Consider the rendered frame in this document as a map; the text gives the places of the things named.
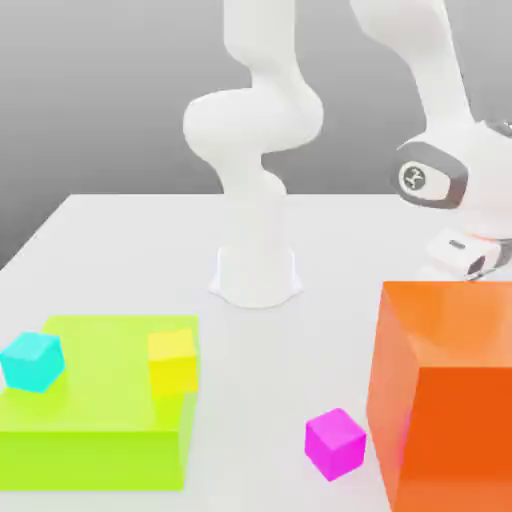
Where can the small cyan cube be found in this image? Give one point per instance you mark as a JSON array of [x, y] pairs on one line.
[[32, 362]]

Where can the small magenta cube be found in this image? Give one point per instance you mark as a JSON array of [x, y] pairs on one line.
[[335, 444]]

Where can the large lime green box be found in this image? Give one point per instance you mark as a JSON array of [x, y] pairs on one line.
[[100, 400]]

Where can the small yellow cube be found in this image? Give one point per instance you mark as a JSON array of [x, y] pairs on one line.
[[172, 364]]

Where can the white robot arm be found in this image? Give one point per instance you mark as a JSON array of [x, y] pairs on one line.
[[256, 120]]

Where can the large orange box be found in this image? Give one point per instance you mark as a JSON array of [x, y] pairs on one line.
[[452, 400]]

